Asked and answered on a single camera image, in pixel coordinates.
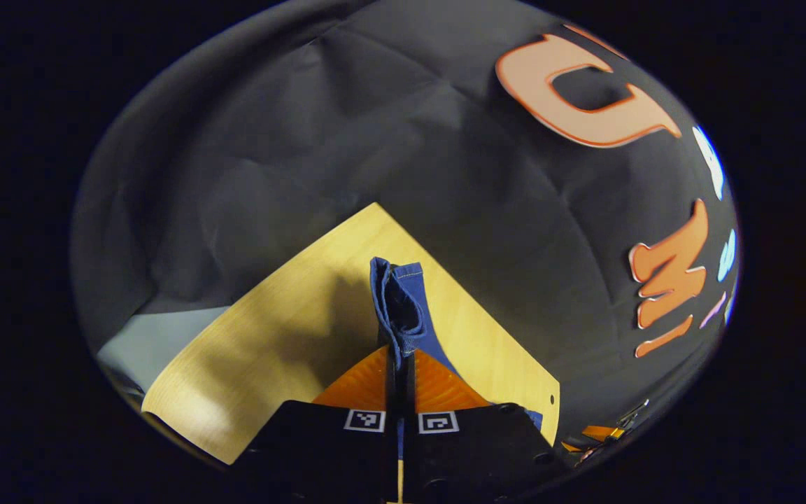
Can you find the blue denim jeans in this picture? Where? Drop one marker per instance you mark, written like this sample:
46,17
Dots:
403,308

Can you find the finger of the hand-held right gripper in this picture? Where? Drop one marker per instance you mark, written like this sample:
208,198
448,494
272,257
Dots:
571,446
599,432

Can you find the black backdrop cloth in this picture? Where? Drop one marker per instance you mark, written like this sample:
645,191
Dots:
305,140

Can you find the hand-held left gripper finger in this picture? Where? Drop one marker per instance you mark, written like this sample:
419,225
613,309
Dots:
408,388
391,388

